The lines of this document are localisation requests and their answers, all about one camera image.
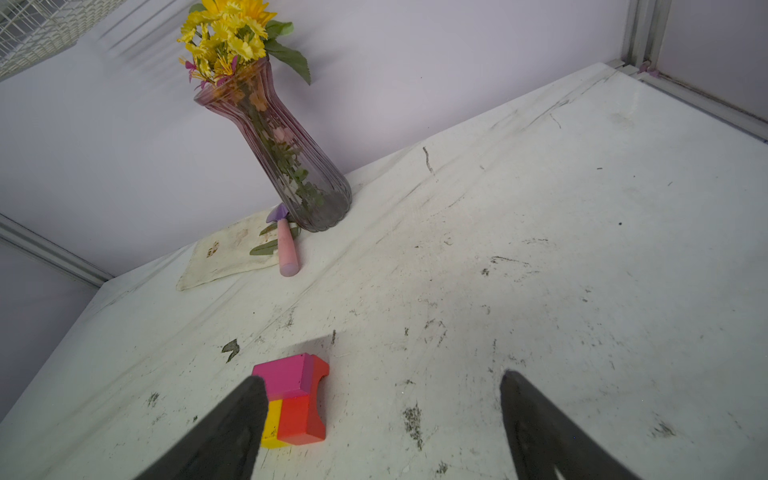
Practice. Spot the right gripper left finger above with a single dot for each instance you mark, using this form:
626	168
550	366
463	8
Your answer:
224	444

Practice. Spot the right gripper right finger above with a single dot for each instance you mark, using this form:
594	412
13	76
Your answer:
545	443

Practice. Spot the yellow arch wood block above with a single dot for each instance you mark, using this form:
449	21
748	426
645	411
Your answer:
269	439

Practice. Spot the red arch wood block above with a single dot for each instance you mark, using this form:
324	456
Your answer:
300	421

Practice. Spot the magenta wood block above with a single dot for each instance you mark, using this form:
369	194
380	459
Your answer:
286	378

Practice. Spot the dried leaf scrap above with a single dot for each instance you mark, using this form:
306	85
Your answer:
232	348

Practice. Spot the purple pink toy knife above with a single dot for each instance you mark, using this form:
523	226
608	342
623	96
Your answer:
287	252

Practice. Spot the purple glass vase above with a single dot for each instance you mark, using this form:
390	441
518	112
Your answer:
312	188

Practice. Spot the yellow artificial flowers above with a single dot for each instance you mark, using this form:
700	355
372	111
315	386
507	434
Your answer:
223	37

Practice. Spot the white wire wall basket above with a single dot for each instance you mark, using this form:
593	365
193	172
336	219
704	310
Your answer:
33	31

